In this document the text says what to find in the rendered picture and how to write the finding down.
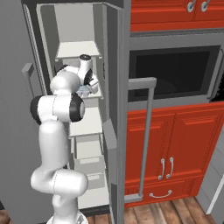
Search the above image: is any grey built-in microwave oven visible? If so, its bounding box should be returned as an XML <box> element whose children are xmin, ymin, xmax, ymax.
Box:
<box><xmin>127</xmin><ymin>31</ymin><xmax>224</xmax><ymax>112</ymax></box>

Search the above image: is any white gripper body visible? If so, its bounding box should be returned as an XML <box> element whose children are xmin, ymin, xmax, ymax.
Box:
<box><xmin>87</xmin><ymin>75</ymin><xmax>101</xmax><ymax>95</ymax></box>

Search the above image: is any long grey freezer door handle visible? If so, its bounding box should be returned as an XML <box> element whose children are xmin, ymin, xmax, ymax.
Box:
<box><xmin>124</xmin><ymin>77</ymin><xmax>158</xmax><ymax>204</ymax></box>

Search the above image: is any short grey fridge door handle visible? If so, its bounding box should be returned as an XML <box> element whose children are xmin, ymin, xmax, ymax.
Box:
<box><xmin>20</xmin><ymin>62</ymin><xmax>37</xmax><ymax>101</ymax></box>

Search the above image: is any red drawer front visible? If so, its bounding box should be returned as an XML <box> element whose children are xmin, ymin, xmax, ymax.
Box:
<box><xmin>124</xmin><ymin>176</ymin><xmax>206</xmax><ymax>208</ymax></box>

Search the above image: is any grey freezer door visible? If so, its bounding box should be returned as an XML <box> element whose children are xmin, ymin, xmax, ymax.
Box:
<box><xmin>101</xmin><ymin>0</ymin><xmax>132</xmax><ymax>224</ymax></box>

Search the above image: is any red wall cupboard door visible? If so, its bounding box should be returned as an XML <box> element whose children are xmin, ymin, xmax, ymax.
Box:
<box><xmin>194</xmin><ymin>0</ymin><xmax>224</xmax><ymax>23</ymax></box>
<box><xmin>129</xmin><ymin>0</ymin><xmax>197</xmax><ymax>25</ymax></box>

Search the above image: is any grey cabinet side panel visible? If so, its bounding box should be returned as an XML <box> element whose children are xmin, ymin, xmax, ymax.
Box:
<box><xmin>194</xmin><ymin>145</ymin><xmax>224</xmax><ymax>224</ymax></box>

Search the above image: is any white freezer shelf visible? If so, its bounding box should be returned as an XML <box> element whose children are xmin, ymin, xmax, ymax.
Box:
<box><xmin>68</xmin><ymin>107</ymin><xmax>104</xmax><ymax>138</ymax></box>
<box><xmin>54</xmin><ymin>40</ymin><xmax>102</xmax><ymax>62</ymax></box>
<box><xmin>73</xmin><ymin>87</ymin><xmax>104</xmax><ymax>101</ymax></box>

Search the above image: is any red base cupboard door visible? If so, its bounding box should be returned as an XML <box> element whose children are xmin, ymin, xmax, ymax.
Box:
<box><xmin>173</xmin><ymin>102</ymin><xmax>224</xmax><ymax>182</ymax></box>
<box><xmin>125</xmin><ymin>111</ymin><xmax>177</xmax><ymax>188</ymax></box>

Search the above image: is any grey fridge door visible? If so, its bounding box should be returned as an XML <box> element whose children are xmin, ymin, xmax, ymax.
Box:
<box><xmin>0</xmin><ymin>0</ymin><xmax>49</xmax><ymax>224</ymax></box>

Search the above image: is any white freezer drawer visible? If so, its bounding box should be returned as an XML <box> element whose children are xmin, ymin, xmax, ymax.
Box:
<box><xmin>73</xmin><ymin>135</ymin><xmax>103</xmax><ymax>161</ymax></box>
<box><xmin>73</xmin><ymin>155</ymin><xmax>107</xmax><ymax>177</ymax></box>

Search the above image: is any grey fridge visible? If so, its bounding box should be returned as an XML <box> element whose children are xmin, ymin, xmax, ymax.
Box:
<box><xmin>21</xmin><ymin>0</ymin><xmax>125</xmax><ymax>217</ymax></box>

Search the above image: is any silver base cupboard handle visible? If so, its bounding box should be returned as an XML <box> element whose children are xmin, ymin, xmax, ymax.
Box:
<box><xmin>165</xmin><ymin>157</ymin><xmax>175</xmax><ymax>179</ymax></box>
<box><xmin>157</xmin><ymin>157</ymin><xmax>166</xmax><ymax>181</ymax></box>

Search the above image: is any pale blue ice cube tray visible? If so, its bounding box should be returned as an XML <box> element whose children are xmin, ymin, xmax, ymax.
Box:
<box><xmin>76</xmin><ymin>84</ymin><xmax>93</xmax><ymax>99</ymax></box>

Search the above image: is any silver drawer handle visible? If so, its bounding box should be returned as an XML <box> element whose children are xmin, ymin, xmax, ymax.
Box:
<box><xmin>149</xmin><ymin>189</ymin><xmax>173</xmax><ymax>200</ymax></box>

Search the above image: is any silver wall cupboard handle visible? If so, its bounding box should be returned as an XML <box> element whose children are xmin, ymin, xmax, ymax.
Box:
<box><xmin>186</xmin><ymin>0</ymin><xmax>198</xmax><ymax>13</ymax></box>
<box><xmin>199</xmin><ymin>0</ymin><xmax>212</xmax><ymax>13</ymax></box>

